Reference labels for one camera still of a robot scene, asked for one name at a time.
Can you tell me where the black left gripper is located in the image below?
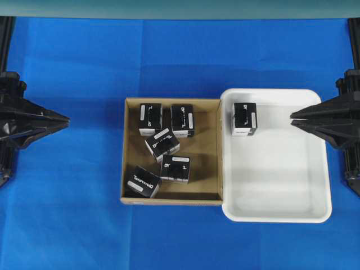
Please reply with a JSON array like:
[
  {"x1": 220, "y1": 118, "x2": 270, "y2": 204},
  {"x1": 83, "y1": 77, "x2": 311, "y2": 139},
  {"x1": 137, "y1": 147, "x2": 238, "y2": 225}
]
[{"x1": 1, "y1": 72, "x2": 70, "y2": 149}]

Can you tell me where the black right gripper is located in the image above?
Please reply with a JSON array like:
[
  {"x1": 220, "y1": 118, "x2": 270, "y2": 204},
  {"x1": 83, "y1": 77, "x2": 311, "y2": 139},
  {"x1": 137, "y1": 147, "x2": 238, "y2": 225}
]
[{"x1": 290, "y1": 69, "x2": 359, "y2": 149}]

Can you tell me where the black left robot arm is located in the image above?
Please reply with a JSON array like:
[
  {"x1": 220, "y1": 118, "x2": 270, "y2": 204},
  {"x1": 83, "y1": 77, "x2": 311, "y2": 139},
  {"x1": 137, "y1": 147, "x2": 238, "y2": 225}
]
[{"x1": 1, "y1": 16, "x2": 70, "y2": 186}]

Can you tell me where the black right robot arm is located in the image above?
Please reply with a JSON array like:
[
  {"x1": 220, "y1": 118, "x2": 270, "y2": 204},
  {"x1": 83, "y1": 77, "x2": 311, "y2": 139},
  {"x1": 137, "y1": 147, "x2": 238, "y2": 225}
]
[{"x1": 290, "y1": 18, "x2": 359, "y2": 189}]

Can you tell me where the black box in tray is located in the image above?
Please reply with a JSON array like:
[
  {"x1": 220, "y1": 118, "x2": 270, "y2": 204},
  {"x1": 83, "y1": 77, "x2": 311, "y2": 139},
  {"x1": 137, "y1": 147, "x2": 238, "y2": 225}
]
[{"x1": 231, "y1": 102, "x2": 258, "y2": 136}]

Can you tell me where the black box top left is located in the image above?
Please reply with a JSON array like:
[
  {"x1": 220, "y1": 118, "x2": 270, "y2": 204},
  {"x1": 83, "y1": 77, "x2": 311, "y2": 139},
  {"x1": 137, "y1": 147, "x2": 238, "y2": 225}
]
[{"x1": 139, "y1": 103, "x2": 163, "y2": 137}]

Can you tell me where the black box bottom left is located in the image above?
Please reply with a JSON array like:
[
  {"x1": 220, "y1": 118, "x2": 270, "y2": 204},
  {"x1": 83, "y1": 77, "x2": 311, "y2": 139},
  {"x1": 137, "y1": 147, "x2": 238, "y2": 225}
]
[{"x1": 125, "y1": 166, "x2": 162, "y2": 199}]

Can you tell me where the black box centre tilted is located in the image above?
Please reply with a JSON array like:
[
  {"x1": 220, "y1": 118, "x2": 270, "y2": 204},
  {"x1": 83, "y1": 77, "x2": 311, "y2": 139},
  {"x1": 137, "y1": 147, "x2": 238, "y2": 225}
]
[{"x1": 145, "y1": 128, "x2": 180, "y2": 163}]

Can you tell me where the brown cardboard box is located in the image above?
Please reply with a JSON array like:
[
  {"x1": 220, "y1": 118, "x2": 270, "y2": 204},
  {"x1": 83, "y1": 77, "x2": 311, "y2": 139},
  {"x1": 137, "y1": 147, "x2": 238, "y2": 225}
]
[{"x1": 120, "y1": 97, "x2": 223, "y2": 205}]

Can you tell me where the black box top middle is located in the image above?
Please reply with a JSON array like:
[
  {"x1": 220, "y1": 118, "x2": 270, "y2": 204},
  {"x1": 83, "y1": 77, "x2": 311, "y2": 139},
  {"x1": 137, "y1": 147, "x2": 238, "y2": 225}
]
[{"x1": 170, "y1": 104, "x2": 195, "y2": 138}]

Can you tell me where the black box lower centre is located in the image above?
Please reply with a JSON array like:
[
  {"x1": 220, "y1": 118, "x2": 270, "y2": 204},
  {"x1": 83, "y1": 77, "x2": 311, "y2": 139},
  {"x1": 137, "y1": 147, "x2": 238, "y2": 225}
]
[{"x1": 160, "y1": 155, "x2": 191, "y2": 184}]

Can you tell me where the white plastic tray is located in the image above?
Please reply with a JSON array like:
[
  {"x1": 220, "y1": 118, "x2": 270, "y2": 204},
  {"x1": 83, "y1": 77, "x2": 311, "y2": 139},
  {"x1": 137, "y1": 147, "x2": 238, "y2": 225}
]
[{"x1": 220, "y1": 88, "x2": 332, "y2": 223}]

